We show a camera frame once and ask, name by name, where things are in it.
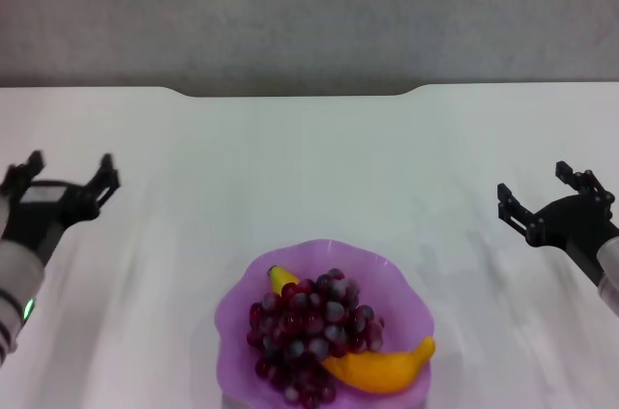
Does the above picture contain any yellow banana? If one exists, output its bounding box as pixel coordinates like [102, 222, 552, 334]
[266, 264, 437, 395]

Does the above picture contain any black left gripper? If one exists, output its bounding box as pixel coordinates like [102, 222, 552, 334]
[0, 150, 122, 269]

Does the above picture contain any red grape bunch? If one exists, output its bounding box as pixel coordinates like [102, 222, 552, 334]
[246, 267, 387, 406]

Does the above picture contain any purple wavy plastic plate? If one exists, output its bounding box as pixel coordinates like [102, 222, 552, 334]
[214, 238, 436, 409]

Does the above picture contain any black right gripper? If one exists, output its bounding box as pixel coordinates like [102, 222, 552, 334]
[495, 160, 619, 285]

